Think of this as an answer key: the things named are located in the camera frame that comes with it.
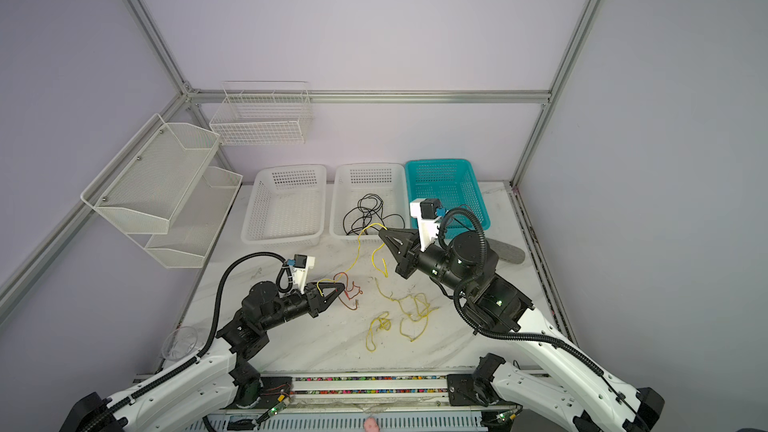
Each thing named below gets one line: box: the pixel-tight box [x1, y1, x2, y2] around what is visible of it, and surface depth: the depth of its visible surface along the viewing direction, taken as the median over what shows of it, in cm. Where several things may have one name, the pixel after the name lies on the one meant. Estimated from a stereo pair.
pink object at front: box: [364, 417, 381, 432], surface depth 69 cm
